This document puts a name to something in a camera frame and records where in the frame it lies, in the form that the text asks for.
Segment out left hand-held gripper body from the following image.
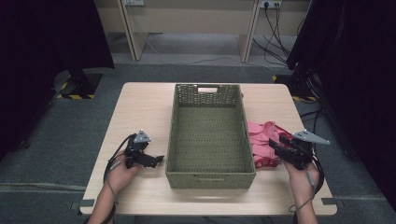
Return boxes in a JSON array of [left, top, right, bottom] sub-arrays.
[[123, 129, 157, 170]]

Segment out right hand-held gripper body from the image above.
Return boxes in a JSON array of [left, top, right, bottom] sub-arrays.
[[274, 129, 332, 171]]

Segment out pink garment with red trim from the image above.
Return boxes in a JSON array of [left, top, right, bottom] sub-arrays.
[[247, 120, 295, 170]]

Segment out green woven basket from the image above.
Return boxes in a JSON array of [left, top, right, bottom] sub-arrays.
[[164, 82, 257, 190]]

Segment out person's right hand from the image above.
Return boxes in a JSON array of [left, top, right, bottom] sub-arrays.
[[283, 160, 320, 198]]

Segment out person's left hand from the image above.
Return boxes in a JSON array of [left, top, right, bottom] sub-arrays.
[[106, 153, 145, 193]]

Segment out black stand base striped tape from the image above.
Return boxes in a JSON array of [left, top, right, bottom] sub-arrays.
[[55, 68, 104, 101], [272, 74, 319, 105]]

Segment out black curtain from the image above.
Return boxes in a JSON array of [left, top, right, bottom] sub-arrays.
[[285, 0, 396, 213], [0, 0, 115, 161]]

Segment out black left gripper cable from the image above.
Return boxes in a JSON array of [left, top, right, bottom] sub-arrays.
[[83, 133, 138, 224]]

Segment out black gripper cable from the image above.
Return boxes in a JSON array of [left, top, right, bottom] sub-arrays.
[[83, 133, 138, 224], [288, 153, 326, 224]]

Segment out black floor cables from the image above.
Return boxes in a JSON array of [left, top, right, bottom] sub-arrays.
[[299, 105, 326, 147]]

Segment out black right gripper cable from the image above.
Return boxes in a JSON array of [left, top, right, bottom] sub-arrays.
[[288, 153, 326, 224]]

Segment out dark grey table bracket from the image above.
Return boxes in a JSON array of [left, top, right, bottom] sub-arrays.
[[320, 197, 345, 209], [70, 198, 96, 213]]

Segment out black cables bundle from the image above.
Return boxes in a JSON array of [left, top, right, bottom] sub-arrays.
[[251, 2, 307, 67]]

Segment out white floor cable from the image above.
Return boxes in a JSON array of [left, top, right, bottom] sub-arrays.
[[136, 29, 283, 68]]

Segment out white wall socket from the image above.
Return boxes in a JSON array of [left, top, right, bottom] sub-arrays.
[[259, 0, 283, 9]]

